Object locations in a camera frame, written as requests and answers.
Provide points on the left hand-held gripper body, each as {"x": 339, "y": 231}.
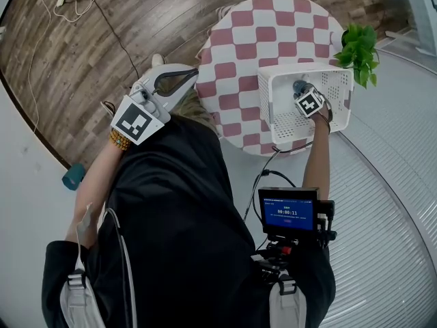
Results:
{"x": 134, "y": 121}

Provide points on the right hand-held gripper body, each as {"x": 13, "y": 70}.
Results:
{"x": 309, "y": 104}

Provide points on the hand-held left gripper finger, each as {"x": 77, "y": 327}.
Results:
{"x": 164, "y": 69}
{"x": 181, "y": 92}

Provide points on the white plastic basket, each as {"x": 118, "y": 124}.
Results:
{"x": 283, "y": 128}

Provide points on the person's right forearm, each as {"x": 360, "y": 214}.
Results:
{"x": 317, "y": 156}

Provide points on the person's left forearm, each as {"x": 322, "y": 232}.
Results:
{"x": 92, "y": 190}

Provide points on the person's white shoe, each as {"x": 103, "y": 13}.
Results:
{"x": 158, "y": 60}

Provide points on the person's olive trousers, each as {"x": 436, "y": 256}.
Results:
{"x": 194, "y": 111}

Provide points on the green potted plant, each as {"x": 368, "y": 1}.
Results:
{"x": 360, "y": 51}

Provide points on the round table with checkered cloth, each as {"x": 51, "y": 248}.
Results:
{"x": 246, "y": 53}

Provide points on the small monitor with blue screen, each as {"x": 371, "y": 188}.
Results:
{"x": 288, "y": 212}

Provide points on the person's black shirt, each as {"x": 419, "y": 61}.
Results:
{"x": 177, "y": 234}

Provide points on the table with pale cloth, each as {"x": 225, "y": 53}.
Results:
{"x": 420, "y": 9}

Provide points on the black monitor mount rig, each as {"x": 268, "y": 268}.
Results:
{"x": 300, "y": 248}

